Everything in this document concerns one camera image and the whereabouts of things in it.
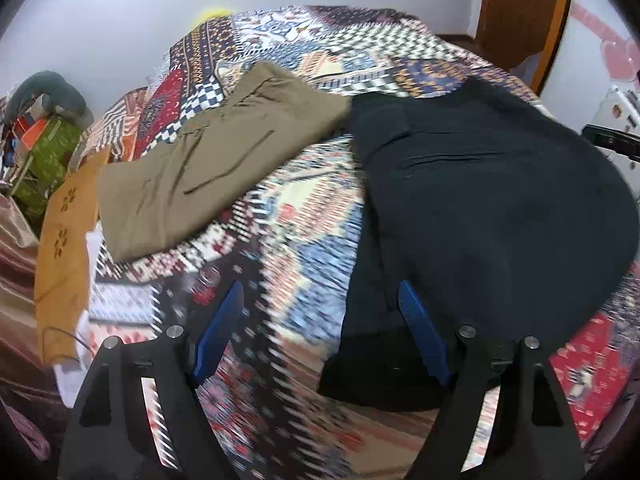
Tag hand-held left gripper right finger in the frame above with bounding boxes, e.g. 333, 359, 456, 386
398, 280, 587, 480

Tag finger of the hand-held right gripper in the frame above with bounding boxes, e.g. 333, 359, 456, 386
581, 124, 640, 163

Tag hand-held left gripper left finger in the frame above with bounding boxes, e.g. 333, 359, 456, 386
57, 280, 246, 480

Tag black pants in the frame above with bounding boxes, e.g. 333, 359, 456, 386
317, 77, 640, 413

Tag khaki pants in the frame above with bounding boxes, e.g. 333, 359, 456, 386
95, 60, 353, 263

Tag white appliance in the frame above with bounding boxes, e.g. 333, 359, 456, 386
592, 85, 640, 137

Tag patchwork printed bedspread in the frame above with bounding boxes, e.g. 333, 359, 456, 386
55, 5, 640, 480

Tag wooden door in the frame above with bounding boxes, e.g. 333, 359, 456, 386
477, 0, 576, 97

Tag orange cloth with paw prints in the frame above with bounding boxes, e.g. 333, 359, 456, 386
34, 147, 112, 367

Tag striped maroon curtain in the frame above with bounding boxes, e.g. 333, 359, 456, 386
0, 195, 68, 461

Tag striped pillow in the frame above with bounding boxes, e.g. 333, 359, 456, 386
75, 87, 152, 161

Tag orange box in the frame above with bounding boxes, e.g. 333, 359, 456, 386
14, 115, 48, 147

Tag grey pillow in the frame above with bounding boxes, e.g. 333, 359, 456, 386
7, 71, 94, 127

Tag yellow round object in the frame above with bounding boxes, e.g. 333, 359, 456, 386
192, 6, 233, 24

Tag pink wall decoration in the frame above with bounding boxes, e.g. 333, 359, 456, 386
570, 2, 640, 83

